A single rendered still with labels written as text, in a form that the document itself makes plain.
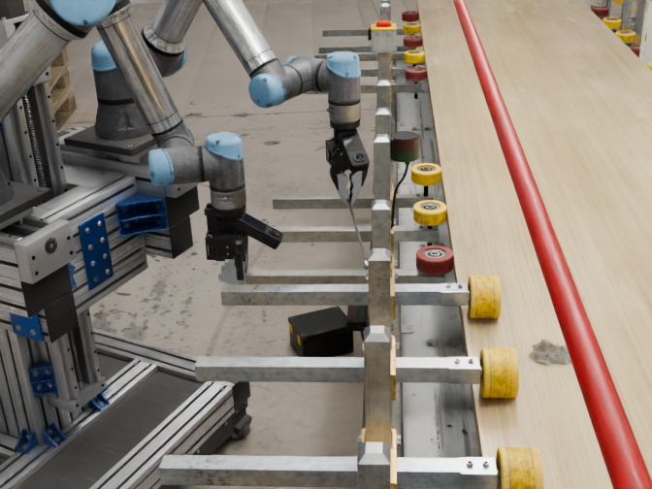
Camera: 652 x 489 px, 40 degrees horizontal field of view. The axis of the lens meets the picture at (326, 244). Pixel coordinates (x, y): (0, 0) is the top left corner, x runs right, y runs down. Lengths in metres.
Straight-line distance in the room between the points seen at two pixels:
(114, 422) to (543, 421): 1.53
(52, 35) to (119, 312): 2.04
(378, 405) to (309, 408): 1.76
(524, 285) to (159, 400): 1.30
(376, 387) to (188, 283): 2.63
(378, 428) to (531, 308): 0.59
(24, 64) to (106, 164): 0.67
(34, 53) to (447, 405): 1.09
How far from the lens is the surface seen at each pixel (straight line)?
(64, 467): 2.56
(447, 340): 2.15
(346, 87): 2.03
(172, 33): 2.33
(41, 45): 1.76
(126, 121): 2.33
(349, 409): 2.96
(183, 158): 1.83
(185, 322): 3.51
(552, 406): 1.48
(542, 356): 1.58
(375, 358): 1.18
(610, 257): 1.96
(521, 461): 1.25
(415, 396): 1.96
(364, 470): 0.96
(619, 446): 0.20
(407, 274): 1.93
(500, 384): 1.44
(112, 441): 2.60
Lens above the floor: 1.77
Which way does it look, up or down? 26 degrees down
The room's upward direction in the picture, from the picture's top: 2 degrees counter-clockwise
